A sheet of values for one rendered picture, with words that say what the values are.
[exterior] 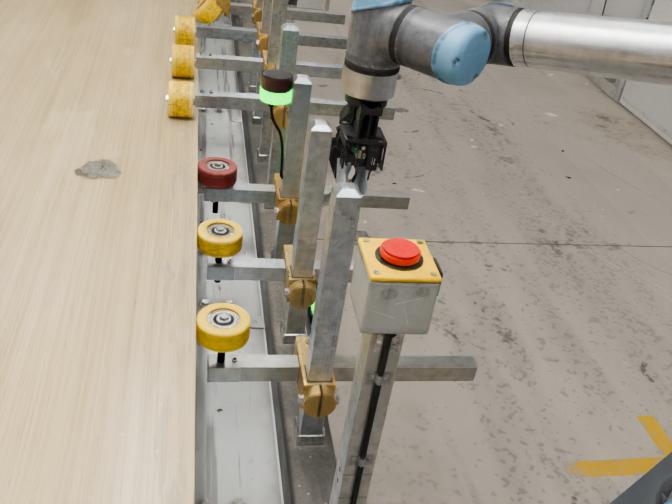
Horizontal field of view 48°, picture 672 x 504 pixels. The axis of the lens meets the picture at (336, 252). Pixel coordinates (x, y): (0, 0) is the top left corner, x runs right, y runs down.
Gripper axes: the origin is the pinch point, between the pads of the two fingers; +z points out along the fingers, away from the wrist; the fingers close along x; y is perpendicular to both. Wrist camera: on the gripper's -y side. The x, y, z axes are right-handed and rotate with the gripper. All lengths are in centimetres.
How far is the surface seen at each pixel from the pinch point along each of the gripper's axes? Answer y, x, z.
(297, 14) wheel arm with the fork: -120, 4, 2
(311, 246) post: 9.4, -7.2, 5.5
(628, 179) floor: -210, 199, 97
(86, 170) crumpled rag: -16, -47, 6
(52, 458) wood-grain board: 54, -43, 7
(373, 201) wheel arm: -19.8, 10.6, 12.3
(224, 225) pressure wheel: 1.8, -21.8, 6.5
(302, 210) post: 9.4, -9.5, -1.6
